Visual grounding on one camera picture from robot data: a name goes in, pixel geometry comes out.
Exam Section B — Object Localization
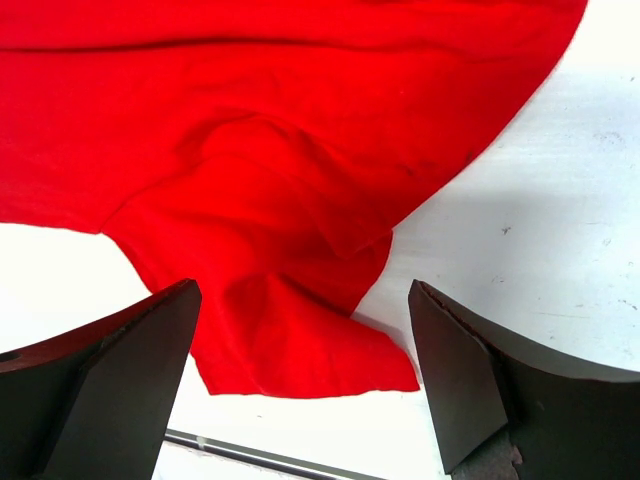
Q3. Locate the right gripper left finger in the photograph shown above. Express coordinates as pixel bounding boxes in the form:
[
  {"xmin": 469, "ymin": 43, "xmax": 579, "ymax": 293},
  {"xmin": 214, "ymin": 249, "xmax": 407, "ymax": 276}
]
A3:
[{"xmin": 1, "ymin": 280, "xmax": 202, "ymax": 480}]

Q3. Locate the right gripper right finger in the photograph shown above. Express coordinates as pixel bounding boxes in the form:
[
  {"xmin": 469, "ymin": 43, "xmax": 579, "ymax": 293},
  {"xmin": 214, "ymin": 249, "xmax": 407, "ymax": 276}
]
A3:
[{"xmin": 408, "ymin": 281, "xmax": 639, "ymax": 479}]

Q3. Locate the red t shirt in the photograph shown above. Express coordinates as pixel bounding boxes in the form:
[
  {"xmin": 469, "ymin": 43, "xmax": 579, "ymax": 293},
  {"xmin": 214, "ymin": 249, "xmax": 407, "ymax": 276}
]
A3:
[{"xmin": 1, "ymin": 1, "xmax": 586, "ymax": 399}]

